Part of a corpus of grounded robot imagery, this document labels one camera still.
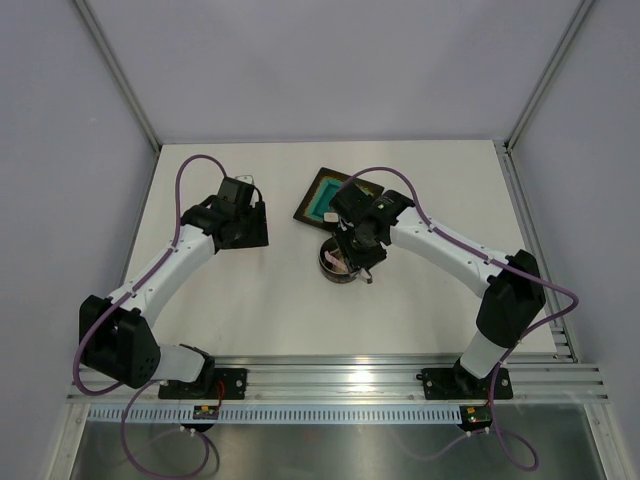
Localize left frame post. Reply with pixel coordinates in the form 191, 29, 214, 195
70, 0, 162, 157

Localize black teal square plate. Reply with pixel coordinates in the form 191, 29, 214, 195
292, 166, 386, 235

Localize aluminium rail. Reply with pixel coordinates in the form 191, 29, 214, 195
493, 140, 581, 363
64, 353, 611, 405

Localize white slotted cable duct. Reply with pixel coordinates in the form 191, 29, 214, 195
88, 404, 461, 425

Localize white sushi dark centre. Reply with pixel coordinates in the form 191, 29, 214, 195
323, 211, 339, 223

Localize round steel lunch box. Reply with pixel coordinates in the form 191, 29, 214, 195
318, 237, 360, 284

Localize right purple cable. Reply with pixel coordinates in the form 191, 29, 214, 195
344, 166, 580, 471

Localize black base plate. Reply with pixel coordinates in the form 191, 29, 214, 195
415, 367, 492, 401
158, 367, 248, 400

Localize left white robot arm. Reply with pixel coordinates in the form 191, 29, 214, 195
74, 177, 269, 398

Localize small circuit board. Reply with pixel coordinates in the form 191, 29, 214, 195
459, 406, 493, 432
193, 405, 219, 420

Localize purple cable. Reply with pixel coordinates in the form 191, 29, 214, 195
72, 154, 236, 475
344, 166, 580, 471

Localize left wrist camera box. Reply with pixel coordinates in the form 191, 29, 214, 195
235, 175, 255, 185

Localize aluminium front rail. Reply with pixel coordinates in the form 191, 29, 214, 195
64, 353, 611, 405

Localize right small circuit board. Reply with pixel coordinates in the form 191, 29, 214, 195
459, 406, 493, 432

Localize frame post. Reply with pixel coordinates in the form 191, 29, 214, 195
70, 0, 162, 157
503, 0, 598, 155

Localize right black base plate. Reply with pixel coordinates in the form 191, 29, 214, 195
415, 367, 492, 401

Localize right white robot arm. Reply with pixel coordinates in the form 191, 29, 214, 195
329, 184, 546, 399

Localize right frame post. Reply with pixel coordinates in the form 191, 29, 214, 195
503, 0, 598, 155

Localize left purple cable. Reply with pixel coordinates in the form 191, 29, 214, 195
72, 154, 236, 475

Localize left small circuit board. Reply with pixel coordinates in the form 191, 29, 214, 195
193, 405, 219, 420

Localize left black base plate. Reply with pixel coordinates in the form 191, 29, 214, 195
158, 367, 248, 400

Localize right side aluminium rail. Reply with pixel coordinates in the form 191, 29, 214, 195
493, 140, 581, 363

